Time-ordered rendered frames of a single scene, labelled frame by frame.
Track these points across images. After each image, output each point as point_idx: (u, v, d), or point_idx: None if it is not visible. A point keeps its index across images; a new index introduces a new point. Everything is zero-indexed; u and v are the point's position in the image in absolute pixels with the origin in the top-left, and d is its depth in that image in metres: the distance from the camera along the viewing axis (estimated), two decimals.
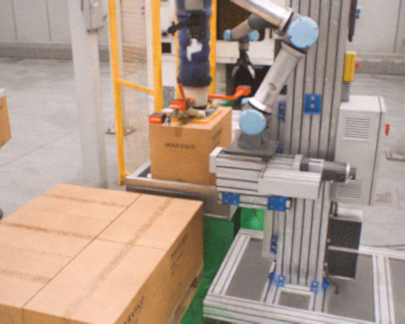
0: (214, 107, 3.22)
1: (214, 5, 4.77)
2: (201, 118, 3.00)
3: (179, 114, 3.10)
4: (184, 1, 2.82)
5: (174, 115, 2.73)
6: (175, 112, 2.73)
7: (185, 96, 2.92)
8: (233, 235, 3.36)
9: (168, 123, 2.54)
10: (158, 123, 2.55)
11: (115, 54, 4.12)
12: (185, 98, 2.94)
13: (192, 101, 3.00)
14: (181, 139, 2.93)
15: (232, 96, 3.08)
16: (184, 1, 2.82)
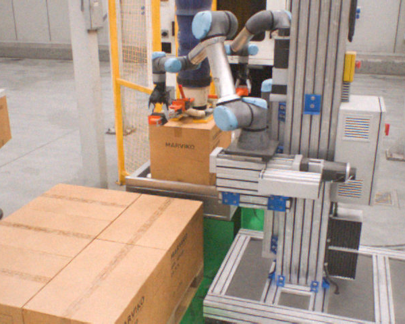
0: (213, 107, 3.22)
1: (214, 5, 4.77)
2: (201, 118, 3.00)
3: (179, 114, 3.10)
4: (184, 1, 2.82)
5: (174, 115, 2.73)
6: (174, 112, 2.73)
7: (184, 96, 2.93)
8: (233, 235, 3.36)
9: (162, 123, 2.55)
10: (158, 123, 2.55)
11: (115, 54, 4.12)
12: (185, 98, 2.95)
13: (192, 101, 3.00)
14: (181, 139, 2.93)
15: None
16: (184, 1, 2.82)
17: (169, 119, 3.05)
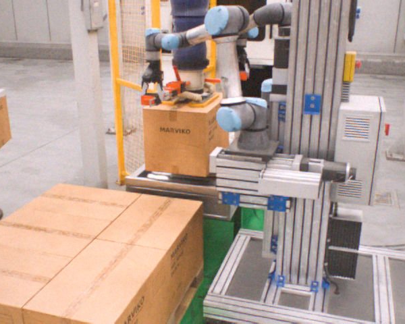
0: (210, 92, 3.10)
1: (214, 5, 4.77)
2: (197, 102, 2.88)
3: (175, 98, 2.98)
4: (179, 1, 2.74)
5: (169, 96, 2.61)
6: (169, 94, 2.60)
7: (180, 78, 2.80)
8: (233, 235, 3.36)
9: (155, 104, 2.42)
10: (152, 104, 2.43)
11: (115, 54, 4.12)
12: (181, 81, 2.82)
13: (187, 84, 2.88)
14: (177, 123, 2.80)
15: None
16: (179, 1, 2.74)
17: (164, 103, 2.92)
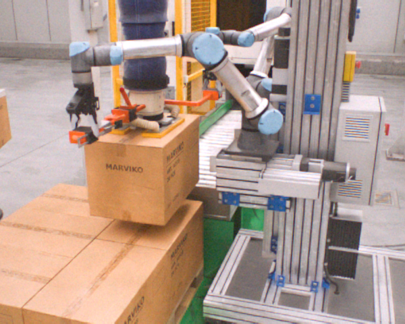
0: (173, 116, 2.50)
1: (214, 5, 4.77)
2: (153, 131, 2.28)
3: (127, 125, 2.38)
4: (128, 5, 2.14)
5: (111, 129, 2.01)
6: (111, 125, 2.01)
7: (130, 102, 2.20)
8: (233, 235, 3.36)
9: (88, 142, 1.83)
10: (83, 142, 1.83)
11: None
12: (131, 106, 2.22)
13: (141, 109, 2.28)
14: (126, 159, 2.21)
15: (196, 102, 2.36)
16: (128, 5, 2.14)
17: (112, 132, 2.33)
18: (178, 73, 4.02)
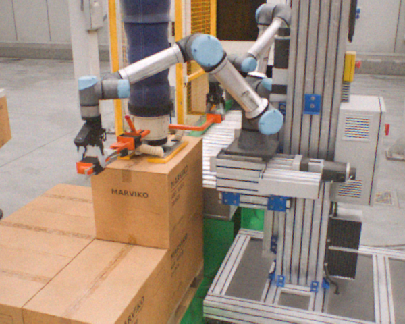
0: (177, 140, 2.54)
1: (214, 5, 4.77)
2: (158, 156, 2.32)
3: (132, 150, 2.42)
4: (131, 5, 2.14)
5: (117, 157, 2.05)
6: (117, 154, 2.05)
7: (135, 129, 2.25)
8: (233, 235, 3.36)
9: (95, 173, 1.87)
10: (90, 173, 1.87)
11: (115, 54, 4.12)
12: (136, 132, 2.26)
13: (146, 134, 2.32)
14: (131, 185, 2.25)
15: (199, 127, 2.40)
16: (131, 5, 2.14)
17: (117, 157, 2.37)
18: (178, 73, 4.02)
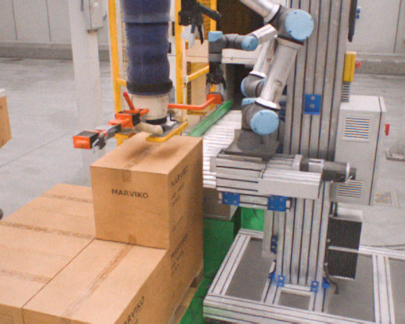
0: (177, 120, 2.51)
1: (214, 5, 4.77)
2: (157, 135, 2.29)
3: (131, 129, 2.39)
4: (131, 5, 2.14)
5: (115, 133, 2.02)
6: (115, 129, 2.01)
7: (133, 106, 2.21)
8: (233, 235, 3.36)
9: (99, 147, 1.83)
10: (86, 146, 1.84)
11: (115, 54, 4.12)
12: (135, 110, 2.23)
13: (144, 113, 2.29)
14: (131, 185, 2.25)
15: (199, 106, 2.36)
16: (131, 5, 2.14)
17: (116, 136, 2.33)
18: (178, 73, 4.02)
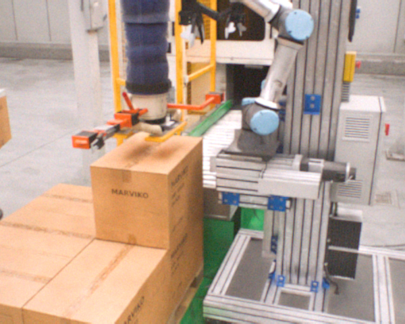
0: (176, 120, 2.51)
1: (214, 5, 4.77)
2: (156, 135, 2.29)
3: (129, 129, 2.39)
4: (131, 5, 2.14)
5: (113, 133, 2.02)
6: (113, 129, 2.02)
7: (132, 106, 2.21)
8: (233, 235, 3.36)
9: (98, 147, 1.83)
10: (86, 146, 1.84)
11: (115, 54, 4.12)
12: (134, 110, 2.23)
13: (144, 113, 2.29)
14: (131, 185, 2.25)
15: (198, 106, 2.36)
16: (131, 5, 2.14)
17: (115, 136, 2.33)
18: (178, 73, 4.02)
